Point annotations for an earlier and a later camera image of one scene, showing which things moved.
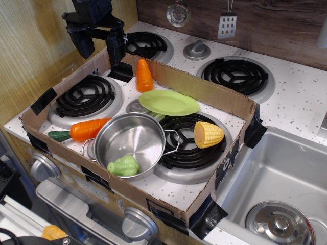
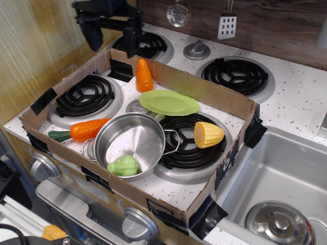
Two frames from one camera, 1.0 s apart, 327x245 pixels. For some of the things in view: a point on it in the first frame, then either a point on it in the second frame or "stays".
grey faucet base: (322, 38) stays
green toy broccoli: (125, 166) stays
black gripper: (98, 14) -> (93, 15)
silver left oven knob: (43, 168) stays
